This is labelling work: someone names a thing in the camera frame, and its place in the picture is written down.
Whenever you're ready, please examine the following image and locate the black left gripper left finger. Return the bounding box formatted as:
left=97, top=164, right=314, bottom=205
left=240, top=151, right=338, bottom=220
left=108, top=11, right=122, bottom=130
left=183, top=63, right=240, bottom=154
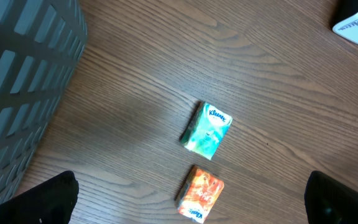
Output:
left=0, top=170, right=79, bottom=224

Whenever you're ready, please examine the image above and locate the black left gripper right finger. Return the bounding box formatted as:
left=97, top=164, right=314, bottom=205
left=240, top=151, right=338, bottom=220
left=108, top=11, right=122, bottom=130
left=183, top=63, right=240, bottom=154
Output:
left=304, top=170, right=358, bottom=224

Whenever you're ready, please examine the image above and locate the orange tissue pack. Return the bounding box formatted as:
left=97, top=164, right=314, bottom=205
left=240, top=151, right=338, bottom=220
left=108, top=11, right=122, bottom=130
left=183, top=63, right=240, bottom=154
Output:
left=175, top=166, right=224, bottom=223

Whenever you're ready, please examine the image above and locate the green Kleenex tissue pack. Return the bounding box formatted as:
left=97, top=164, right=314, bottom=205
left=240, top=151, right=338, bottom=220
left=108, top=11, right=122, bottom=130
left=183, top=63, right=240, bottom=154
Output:
left=180, top=101, right=233, bottom=160

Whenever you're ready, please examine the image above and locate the grey plastic mesh basket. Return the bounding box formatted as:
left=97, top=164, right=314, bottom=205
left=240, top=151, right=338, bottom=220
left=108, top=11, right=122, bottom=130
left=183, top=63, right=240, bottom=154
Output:
left=0, top=0, right=88, bottom=204

